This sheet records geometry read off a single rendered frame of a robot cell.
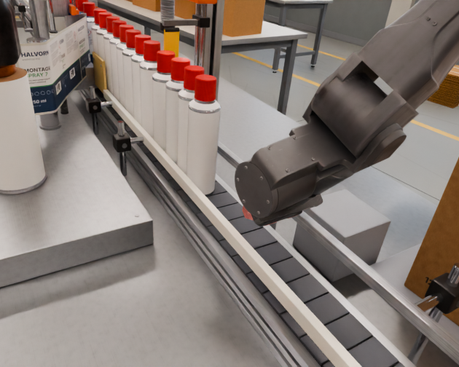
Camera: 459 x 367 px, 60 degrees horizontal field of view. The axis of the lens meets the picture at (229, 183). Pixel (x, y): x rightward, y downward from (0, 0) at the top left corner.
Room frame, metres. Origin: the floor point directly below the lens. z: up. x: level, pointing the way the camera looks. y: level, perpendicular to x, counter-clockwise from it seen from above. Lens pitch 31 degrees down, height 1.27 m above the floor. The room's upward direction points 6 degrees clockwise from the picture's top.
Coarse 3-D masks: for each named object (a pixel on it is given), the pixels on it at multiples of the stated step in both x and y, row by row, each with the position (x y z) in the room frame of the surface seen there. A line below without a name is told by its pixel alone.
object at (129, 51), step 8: (128, 32) 0.88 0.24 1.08; (136, 32) 0.88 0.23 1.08; (128, 40) 0.88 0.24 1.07; (128, 48) 0.88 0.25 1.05; (128, 56) 0.87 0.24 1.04; (128, 64) 0.87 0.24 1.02; (128, 72) 0.87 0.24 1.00; (128, 80) 0.87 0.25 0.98; (128, 88) 0.87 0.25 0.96; (128, 96) 0.87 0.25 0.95; (128, 104) 0.87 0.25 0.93
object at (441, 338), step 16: (240, 160) 0.58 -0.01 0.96; (304, 224) 0.43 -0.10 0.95; (320, 240) 0.40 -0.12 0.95; (336, 240) 0.39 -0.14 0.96; (336, 256) 0.38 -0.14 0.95; (352, 256) 0.36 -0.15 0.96; (368, 272) 0.34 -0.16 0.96; (384, 288) 0.32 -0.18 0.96; (400, 304) 0.30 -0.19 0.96; (416, 320) 0.28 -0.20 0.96; (432, 320) 0.28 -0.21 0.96; (432, 336) 0.27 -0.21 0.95; (448, 336) 0.26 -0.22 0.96; (448, 352) 0.25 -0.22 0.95
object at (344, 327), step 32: (128, 128) 0.84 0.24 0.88; (224, 192) 0.60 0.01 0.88; (256, 224) 0.52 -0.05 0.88; (288, 256) 0.45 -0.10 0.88; (256, 288) 0.38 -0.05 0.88; (320, 288) 0.39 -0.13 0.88; (288, 320) 0.33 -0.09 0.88; (320, 320) 0.34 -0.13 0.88; (352, 320) 0.34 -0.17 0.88; (320, 352) 0.29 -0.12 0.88; (352, 352) 0.29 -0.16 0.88; (384, 352) 0.30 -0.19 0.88
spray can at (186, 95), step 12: (192, 72) 0.64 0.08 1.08; (192, 84) 0.64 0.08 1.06; (180, 96) 0.63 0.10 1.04; (192, 96) 0.63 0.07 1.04; (180, 108) 0.63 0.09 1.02; (180, 120) 0.63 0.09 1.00; (180, 132) 0.63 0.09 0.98; (180, 144) 0.63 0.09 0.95; (180, 156) 0.63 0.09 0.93; (180, 168) 0.63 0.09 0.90
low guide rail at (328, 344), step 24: (144, 144) 0.73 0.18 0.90; (168, 168) 0.63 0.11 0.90; (192, 192) 0.55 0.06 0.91; (216, 216) 0.48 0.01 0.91; (240, 240) 0.43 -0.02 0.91; (264, 264) 0.39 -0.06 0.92; (288, 288) 0.35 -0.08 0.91; (312, 312) 0.32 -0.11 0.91; (312, 336) 0.30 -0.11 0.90; (336, 360) 0.26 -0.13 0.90
